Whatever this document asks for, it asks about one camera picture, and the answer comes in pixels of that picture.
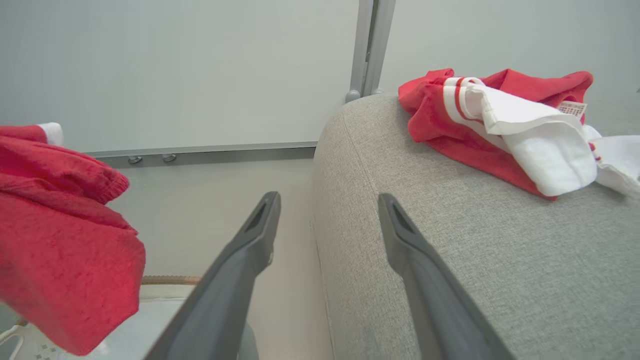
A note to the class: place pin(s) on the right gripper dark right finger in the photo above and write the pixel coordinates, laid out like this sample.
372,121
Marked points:
430,290

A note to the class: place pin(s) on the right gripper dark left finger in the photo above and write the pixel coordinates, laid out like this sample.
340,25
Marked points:
225,290

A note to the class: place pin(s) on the red garment with white sleeve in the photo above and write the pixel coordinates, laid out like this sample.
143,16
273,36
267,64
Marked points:
450,135

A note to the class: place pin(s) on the plain red garment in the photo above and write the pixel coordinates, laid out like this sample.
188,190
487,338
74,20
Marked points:
65,240

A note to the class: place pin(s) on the grey fabric sofa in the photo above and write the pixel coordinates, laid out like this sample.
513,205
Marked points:
475,260

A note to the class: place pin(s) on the white laundry basket brown rim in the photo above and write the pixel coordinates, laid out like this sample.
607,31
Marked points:
160,310

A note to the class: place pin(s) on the small round partition foot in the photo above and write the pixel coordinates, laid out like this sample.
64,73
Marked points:
135,160
169,157

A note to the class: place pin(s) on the grey partition corner posts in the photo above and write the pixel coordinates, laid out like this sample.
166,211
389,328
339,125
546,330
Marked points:
371,45

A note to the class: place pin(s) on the grey partition bottom rail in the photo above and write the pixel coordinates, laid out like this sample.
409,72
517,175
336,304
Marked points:
200,152

